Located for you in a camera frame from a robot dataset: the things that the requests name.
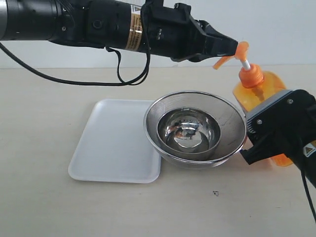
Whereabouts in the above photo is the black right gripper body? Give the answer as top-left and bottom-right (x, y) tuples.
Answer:
(246, 113), (316, 188)

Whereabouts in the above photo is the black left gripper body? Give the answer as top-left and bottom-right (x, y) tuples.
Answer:
(139, 0), (212, 62)

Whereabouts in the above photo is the orange pump soap bottle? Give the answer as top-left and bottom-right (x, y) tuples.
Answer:
(212, 40), (297, 168)

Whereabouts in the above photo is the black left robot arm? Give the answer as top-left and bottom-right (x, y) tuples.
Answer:
(0, 0), (238, 62)

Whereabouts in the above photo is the steel mesh strainer bowl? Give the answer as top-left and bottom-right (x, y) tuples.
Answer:
(143, 90), (247, 169)

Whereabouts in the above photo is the small stainless steel bowl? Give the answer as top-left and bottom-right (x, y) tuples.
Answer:
(156, 107), (222, 161)

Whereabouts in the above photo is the white rectangular plastic tray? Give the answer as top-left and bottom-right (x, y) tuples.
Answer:
(68, 99), (161, 184)

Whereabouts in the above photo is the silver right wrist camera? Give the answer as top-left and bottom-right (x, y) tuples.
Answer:
(246, 89), (316, 134)

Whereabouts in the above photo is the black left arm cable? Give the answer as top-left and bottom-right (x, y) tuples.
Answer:
(0, 4), (153, 87)

